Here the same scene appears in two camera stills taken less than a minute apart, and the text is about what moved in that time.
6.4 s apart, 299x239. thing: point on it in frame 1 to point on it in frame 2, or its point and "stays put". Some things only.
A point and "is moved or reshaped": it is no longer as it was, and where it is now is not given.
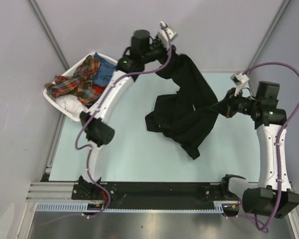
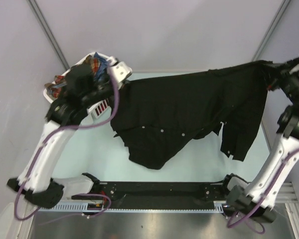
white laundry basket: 76,87 stays put
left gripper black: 165,51 to 112,95
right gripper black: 226,106 to 276,83
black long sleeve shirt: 186,114 is moved or reshaped
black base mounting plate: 155,195 stays put
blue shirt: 105,72 stays put
